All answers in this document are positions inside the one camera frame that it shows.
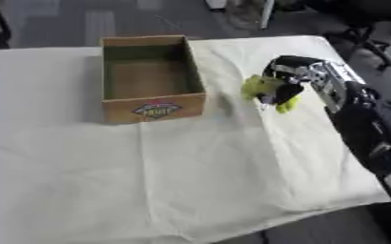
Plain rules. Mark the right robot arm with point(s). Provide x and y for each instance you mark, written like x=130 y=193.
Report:
x=360 y=117

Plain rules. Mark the yellow-green soft toy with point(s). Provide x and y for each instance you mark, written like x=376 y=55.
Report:
x=260 y=87

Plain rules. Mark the tan cardboard box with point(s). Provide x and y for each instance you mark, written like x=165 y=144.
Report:
x=149 y=79

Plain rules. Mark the black office chair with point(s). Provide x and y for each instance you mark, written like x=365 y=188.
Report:
x=366 y=28

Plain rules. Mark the white table leg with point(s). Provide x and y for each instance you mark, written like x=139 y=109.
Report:
x=266 y=13

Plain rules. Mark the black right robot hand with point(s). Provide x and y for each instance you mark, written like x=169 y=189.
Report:
x=285 y=73

